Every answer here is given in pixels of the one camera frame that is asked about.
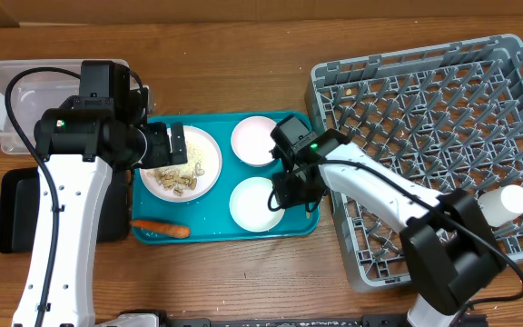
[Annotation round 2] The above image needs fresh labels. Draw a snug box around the pink round plate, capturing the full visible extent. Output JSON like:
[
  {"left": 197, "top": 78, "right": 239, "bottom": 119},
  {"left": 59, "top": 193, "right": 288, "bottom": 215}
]
[{"left": 140, "top": 126, "right": 222, "bottom": 203}]

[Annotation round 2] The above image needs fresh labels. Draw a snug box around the white small bowl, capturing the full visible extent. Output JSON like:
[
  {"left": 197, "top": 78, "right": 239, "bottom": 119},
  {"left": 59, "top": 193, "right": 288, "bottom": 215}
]
[{"left": 229, "top": 177, "right": 285, "bottom": 233}]

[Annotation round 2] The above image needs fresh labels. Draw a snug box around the pink bowl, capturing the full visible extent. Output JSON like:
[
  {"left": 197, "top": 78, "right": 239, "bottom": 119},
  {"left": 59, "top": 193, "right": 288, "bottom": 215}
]
[{"left": 231, "top": 116, "right": 277, "bottom": 167}]

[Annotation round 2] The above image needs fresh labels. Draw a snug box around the white cup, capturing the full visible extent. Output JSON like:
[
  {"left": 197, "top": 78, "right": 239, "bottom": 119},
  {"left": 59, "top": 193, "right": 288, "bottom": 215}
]
[{"left": 478, "top": 184, "right": 523, "bottom": 228}]

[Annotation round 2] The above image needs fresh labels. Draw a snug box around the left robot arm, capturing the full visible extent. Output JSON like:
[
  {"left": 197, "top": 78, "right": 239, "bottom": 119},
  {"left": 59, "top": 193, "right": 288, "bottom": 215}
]
[{"left": 5, "top": 60, "right": 187, "bottom": 326}]

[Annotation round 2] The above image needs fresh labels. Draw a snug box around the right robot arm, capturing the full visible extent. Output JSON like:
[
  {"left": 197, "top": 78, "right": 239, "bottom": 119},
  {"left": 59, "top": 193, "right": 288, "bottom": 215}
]
[{"left": 268, "top": 115, "right": 507, "bottom": 326}]

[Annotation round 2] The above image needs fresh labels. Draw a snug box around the clear plastic waste bin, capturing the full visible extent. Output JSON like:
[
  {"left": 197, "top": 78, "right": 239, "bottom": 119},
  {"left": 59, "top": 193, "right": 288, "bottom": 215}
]
[{"left": 0, "top": 60, "right": 149, "bottom": 161}]

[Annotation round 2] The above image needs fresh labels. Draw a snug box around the black waste tray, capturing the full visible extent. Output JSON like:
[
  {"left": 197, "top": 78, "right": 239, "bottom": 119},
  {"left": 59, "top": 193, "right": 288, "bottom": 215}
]
[{"left": 0, "top": 167, "right": 129, "bottom": 253}]

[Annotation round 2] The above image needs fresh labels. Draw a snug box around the grey dishwasher rack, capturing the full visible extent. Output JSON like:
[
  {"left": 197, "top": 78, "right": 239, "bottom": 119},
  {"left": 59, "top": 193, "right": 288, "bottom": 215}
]
[{"left": 304, "top": 33, "right": 523, "bottom": 293}]

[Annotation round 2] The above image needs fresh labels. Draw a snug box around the food scraps and rice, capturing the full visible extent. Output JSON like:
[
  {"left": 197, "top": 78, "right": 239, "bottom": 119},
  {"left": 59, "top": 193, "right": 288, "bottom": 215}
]
[{"left": 146, "top": 142, "right": 205, "bottom": 196}]

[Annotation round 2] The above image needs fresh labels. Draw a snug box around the teal plastic tray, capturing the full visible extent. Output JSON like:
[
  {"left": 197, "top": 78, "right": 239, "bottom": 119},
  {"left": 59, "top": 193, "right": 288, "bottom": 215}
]
[{"left": 132, "top": 110, "right": 321, "bottom": 244}]

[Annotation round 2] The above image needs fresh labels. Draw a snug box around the orange carrot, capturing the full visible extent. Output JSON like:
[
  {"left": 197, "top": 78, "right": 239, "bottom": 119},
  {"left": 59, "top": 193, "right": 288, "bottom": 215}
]
[{"left": 131, "top": 220, "right": 191, "bottom": 239}]

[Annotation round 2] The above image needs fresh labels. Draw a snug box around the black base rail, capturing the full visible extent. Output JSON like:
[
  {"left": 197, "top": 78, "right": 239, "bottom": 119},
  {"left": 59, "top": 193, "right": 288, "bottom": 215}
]
[{"left": 93, "top": 309, "right": 489, "bottom": 327}]

